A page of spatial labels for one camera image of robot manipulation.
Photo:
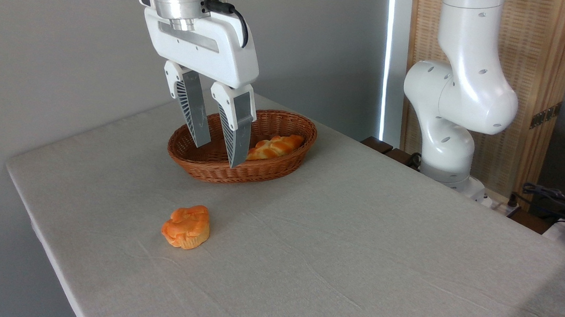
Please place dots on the braided golden bread loaf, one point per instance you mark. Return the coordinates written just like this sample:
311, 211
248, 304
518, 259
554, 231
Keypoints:
273, 147

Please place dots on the orange muffin-shaped bread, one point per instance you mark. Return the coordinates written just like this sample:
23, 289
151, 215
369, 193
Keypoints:
187, 228

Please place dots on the light grey tablecloth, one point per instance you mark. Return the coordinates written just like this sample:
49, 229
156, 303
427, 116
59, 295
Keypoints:
355, 254

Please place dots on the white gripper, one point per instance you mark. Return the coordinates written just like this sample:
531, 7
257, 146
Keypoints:
220, 54

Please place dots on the dark brown wooden furniture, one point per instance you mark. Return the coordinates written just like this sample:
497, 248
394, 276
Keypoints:
377, 144

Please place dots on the metal screen hinge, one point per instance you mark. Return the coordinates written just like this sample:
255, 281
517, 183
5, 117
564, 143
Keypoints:
546, 115

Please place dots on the brown oval wicker basket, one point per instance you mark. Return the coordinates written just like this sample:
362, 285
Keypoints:
262, 172

